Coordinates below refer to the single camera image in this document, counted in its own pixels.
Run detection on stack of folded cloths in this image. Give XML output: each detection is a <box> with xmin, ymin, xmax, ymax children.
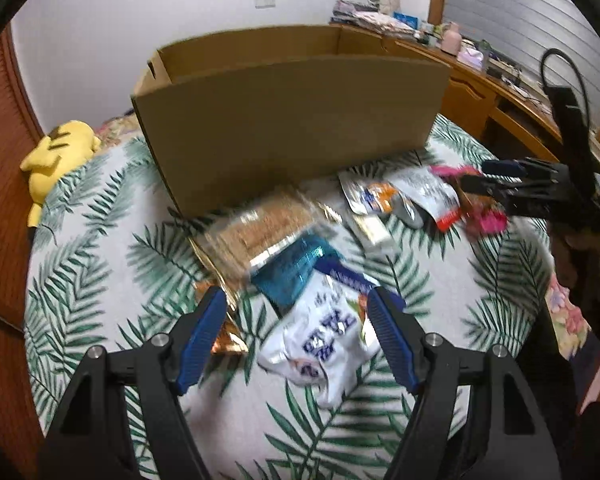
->
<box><xmin>332</xmin><ymin>0</ymin><xmax>396</xmax><ymax>28</ymax></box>

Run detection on orange gold snack packet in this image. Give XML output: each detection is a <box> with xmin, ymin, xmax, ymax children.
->
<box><xmin>192</xmin><ymin>280</ymin><xmax>248</xmax><ymax>358</ymax></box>

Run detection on person's right hand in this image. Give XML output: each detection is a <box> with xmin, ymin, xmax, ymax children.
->
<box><xmin>552</xmin><ymin>227</ymin><xmax>600</xmax><ymax>291</ymax></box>

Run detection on wooden desk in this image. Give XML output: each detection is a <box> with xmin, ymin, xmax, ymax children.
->
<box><xmin>330</xmin><ymin>24</ymin><xmax>600</xmax><ymax>163</ymax></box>

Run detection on pink snack packet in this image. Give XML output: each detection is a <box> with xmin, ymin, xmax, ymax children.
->
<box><xmin>430</xmin><ymin>164</ymin><xmax>508</xmax><ymax>235</ymax></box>

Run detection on wooden slatted wardrobe door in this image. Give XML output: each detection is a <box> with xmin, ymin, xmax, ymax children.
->
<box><xmin>0</xmin><ymin>25</ymin><xmax>46</xmax><ymax>466</ymax></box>

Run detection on white orange snack packet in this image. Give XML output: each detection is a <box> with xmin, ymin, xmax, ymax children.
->
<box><xmin>337</xmin><ymin>170</ymin><xmax>396</xmax><ymax>216</ymax></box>

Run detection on brown cardboard box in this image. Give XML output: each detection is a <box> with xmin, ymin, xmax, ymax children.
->
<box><xmin>131</xmin><ymin>25</ymin><xmax>452</xmax><ymax>218</ymax></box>

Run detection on silver red snack packet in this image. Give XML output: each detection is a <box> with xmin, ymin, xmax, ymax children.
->
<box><xmin>391</xmin><ymin>167</ymin><xmax>463</xmax><ymax>233</ymax></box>

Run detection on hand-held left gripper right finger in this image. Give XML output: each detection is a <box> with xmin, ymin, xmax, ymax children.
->
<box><xmin>366</xmin><ymin>286</ymin><xmax>563</xmax><ymax>480</ymax></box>

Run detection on leaf print blanket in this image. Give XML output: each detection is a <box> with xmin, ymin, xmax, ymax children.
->
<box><xmin>24</xmin><ymin>112</ymin><xmax>556</xmax><ymax>480</ymax></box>

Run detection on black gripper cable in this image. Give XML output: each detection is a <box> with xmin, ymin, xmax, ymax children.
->
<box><xmin>540</xmin><ymin>48</ymin><xmax>590</xmax><ymax>111</ymax></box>

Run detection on clear brown cracker packet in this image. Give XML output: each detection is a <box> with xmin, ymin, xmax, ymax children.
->
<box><xmin>187</xmin><ymin>187</ymin><xmax>343</xmax><ymax>306</ymax></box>

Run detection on yellow plush toy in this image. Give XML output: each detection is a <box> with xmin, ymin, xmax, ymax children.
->
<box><xmin>20</xmin><ymin>120</ymin><xmax>102</xmax><ymax>227</ymax></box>

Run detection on teal foil snack packet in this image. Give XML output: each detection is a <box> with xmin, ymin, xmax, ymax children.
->
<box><xmin>252</xmin><ymin>235</ymin><xmax>343</xmax><ymax>318</ymax></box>

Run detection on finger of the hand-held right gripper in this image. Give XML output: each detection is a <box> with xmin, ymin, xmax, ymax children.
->
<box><xmin>481</xmin><ymin>157</ymin><xmax>557</xmax><ymax>182</ymax></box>
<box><xmin>459</xmin><ymin>174</ymin><xmax>533</xmax><ymax>215</ymax></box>

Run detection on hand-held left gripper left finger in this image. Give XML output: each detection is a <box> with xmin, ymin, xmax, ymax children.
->
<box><xmin>37</xmin><ymin>285</ymin><xmax>228</xmax><ymax>480</ymax></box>

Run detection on pink bottle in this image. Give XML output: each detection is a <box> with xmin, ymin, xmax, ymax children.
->
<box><xmin>441</xmin><ymin>22</ymin><xmax>462</xmax><ymax>56</ymax></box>

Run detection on white snack bag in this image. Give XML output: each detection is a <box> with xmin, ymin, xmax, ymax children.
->
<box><xmin>256</xmin><ymin>255</ymin><xmax>406</xmax><ymax>409</ymax></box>

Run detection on small silver snack packet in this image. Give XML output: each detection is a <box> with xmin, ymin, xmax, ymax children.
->
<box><xmin>347</xmin><ymin>212</ymin><xmax>396</xmax><ymax>253</ymax></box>

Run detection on grey window blinds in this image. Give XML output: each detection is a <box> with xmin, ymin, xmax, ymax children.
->
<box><xmin>445</xmin><ymin>0</ymin><xmax>600</xmax><ymax>131</ymax></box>

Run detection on pale pink tissue box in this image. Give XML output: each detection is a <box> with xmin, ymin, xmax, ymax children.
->
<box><xmin>457</xmin><ymin>42</ymin><xmax>486</xmax><ymax>68</ymax></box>

